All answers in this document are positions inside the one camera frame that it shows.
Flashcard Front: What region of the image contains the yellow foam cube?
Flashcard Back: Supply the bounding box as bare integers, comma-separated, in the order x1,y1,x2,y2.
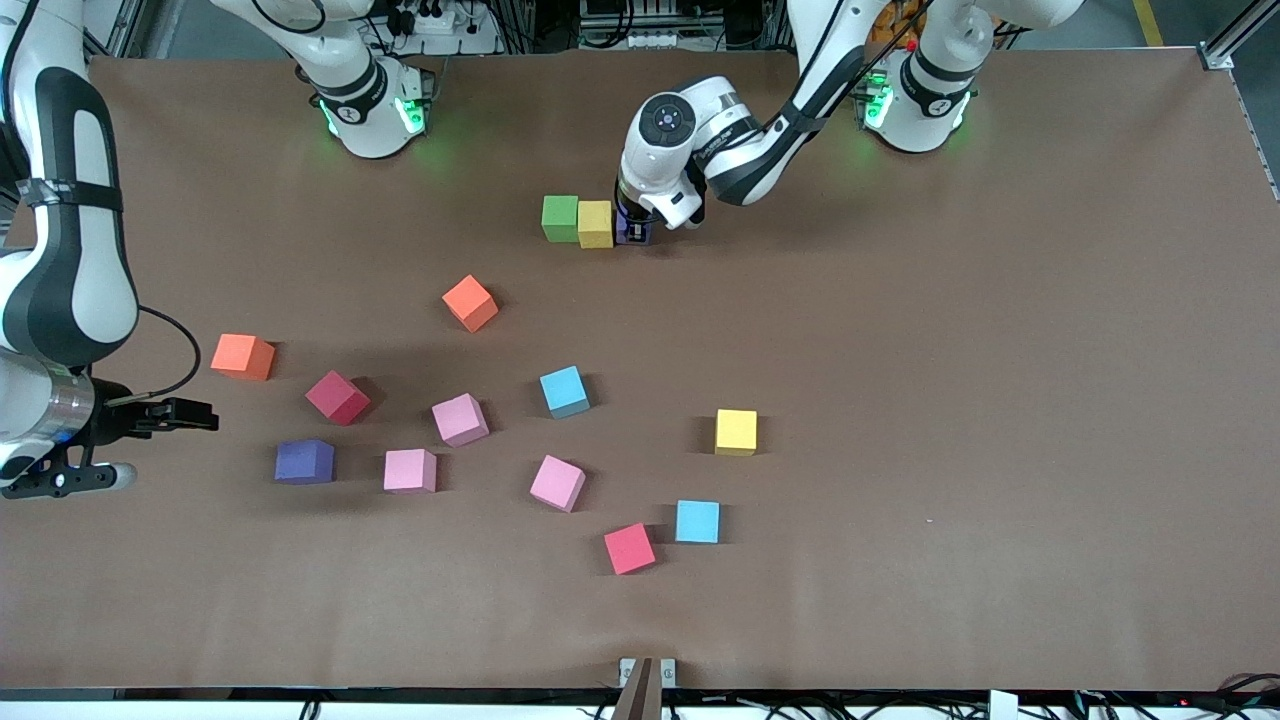
714,409,759,457
577,200,615,250

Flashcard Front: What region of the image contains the green foam cube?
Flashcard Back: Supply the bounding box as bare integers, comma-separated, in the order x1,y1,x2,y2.
541,195,582,244

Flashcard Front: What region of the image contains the orange foam cube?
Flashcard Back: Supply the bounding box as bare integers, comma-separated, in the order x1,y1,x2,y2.
210,333,276,382
442,274,500,334

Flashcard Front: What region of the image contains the crimson foam cube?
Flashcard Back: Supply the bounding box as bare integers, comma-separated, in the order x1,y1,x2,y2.
305,369,372,427

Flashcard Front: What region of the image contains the metal equipment rack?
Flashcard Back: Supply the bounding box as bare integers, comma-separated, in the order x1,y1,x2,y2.
578,0,701,53

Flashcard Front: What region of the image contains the teal blue foam cube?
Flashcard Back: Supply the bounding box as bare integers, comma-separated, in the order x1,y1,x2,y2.
539,365,591,420

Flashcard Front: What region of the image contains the pink foam cube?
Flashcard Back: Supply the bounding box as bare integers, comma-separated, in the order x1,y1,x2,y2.
529,454,587,514
431,392,491,447
383,448,438,494

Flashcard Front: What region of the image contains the white power strip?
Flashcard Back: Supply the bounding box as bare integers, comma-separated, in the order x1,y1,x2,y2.
385,0,501,56

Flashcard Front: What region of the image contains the light blue foam cube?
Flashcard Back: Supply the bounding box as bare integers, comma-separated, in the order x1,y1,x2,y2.
675,500,721,545

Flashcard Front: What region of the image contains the orange fruit net bag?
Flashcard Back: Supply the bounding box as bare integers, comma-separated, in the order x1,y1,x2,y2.
868,0,936,51

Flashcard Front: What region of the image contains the red foam cube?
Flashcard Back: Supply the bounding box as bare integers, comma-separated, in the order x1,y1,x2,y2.
603,522,658,576

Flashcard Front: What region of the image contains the brown table cover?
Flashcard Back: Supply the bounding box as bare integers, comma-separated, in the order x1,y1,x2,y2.
0,45,1280,693

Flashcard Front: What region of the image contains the aluminium frame profile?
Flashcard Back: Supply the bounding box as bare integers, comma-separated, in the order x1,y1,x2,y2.
1198,0,1280,201
95,15,166,61

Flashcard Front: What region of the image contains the small metal bracket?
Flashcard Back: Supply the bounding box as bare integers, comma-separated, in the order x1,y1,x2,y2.
618,657,677,689

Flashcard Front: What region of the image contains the aluminium frame post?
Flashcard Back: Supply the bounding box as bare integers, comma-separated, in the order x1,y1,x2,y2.
610,657,656,720

